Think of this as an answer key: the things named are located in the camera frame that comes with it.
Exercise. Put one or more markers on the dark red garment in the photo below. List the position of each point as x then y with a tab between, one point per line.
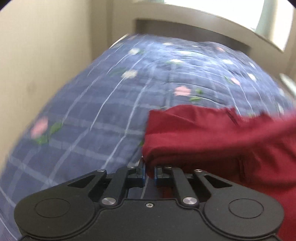
255	151

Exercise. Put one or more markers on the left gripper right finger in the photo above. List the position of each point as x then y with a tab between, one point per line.
187	189

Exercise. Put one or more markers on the blue plaid floral quilt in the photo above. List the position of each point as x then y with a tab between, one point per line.
99	117

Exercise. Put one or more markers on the grey headboard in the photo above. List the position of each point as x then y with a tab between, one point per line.
187	32

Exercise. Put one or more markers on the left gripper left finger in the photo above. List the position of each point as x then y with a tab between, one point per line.
111	189

